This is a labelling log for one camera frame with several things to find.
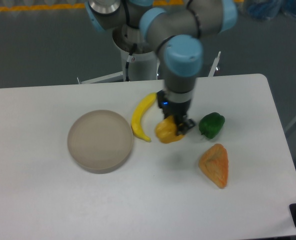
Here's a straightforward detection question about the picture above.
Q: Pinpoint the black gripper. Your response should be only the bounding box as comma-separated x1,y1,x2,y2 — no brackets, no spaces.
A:
156,90,196,136

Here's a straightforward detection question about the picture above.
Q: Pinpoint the white metal frame bar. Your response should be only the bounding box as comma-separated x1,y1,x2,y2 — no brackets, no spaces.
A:
208,51,221,77

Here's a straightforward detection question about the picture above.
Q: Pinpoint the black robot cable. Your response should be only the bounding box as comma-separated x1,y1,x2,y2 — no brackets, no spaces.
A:
124,43,138,82

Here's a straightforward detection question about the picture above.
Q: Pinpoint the orange triangular bread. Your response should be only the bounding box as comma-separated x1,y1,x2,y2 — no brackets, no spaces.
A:
198,143,229,189

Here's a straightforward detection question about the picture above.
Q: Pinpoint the green pepper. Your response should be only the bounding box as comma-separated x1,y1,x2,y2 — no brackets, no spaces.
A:
198,112,226,139

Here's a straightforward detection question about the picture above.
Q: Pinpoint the yellow pepper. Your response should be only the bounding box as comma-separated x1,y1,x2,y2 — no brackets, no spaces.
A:
154,115,185,144

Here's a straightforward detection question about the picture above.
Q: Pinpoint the yellow banana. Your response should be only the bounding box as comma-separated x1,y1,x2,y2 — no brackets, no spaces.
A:
130,92,157,143

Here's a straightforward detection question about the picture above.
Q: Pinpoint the beige round plate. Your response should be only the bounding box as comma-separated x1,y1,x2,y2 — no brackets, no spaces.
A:
67,110,134,174

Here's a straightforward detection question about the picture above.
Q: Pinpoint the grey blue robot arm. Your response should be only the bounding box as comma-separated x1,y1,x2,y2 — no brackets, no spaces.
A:
85,0,238,135

